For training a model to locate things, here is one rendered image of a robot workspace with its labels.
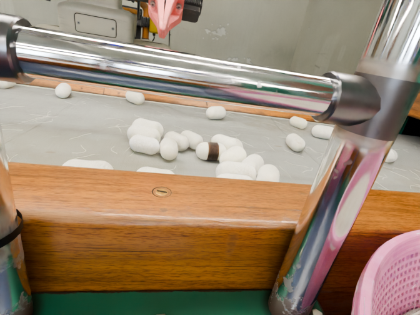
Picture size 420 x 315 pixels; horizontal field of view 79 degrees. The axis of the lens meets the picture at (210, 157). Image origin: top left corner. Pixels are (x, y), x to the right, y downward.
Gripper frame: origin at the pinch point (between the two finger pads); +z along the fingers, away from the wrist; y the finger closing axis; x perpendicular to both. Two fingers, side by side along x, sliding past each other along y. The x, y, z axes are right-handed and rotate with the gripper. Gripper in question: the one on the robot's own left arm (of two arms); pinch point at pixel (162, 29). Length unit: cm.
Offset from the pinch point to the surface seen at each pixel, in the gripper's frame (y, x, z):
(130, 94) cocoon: -4.4, 12.6, 1.3
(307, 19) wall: 117, 110, -176
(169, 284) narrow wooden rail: 2.5, -6.1, 28.0
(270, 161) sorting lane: 13.8, 1.6, 15.7
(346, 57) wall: 122, 87, -110
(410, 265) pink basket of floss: 16.4, -9.9, 26.8
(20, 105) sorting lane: -16.7, 8.6, 8.4
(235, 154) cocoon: 8.3, -2.1, 17.0
